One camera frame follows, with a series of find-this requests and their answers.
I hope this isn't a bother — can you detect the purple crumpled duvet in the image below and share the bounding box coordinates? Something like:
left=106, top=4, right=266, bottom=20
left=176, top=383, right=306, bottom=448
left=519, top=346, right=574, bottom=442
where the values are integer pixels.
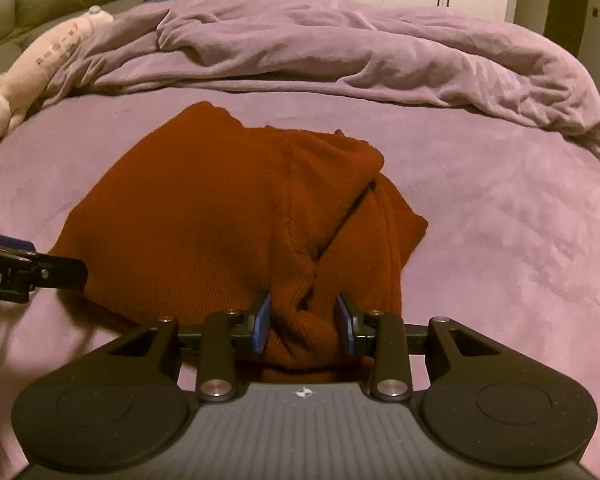
left=43, top=0, right=600, bottom=156

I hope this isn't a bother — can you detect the purple bed sheet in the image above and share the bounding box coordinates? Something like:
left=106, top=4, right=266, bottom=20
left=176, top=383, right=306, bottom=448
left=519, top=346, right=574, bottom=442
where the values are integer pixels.
left=0, top=88, right=600, bottom=477

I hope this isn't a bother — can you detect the rust orange knit sweater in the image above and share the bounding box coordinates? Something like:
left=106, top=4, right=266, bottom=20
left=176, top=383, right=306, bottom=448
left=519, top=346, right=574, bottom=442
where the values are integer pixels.
left=53, top=102, right=428, bottom=382

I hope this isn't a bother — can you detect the pink plush toy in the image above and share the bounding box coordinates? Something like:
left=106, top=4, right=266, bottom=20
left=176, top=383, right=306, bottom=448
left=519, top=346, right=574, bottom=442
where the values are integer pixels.
left=0, top=6, right=114, bottom=141

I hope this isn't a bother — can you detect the dark doorway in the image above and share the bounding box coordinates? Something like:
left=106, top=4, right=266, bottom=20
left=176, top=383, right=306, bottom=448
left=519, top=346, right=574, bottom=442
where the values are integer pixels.
left=543, top=0, right=588, bottom=58

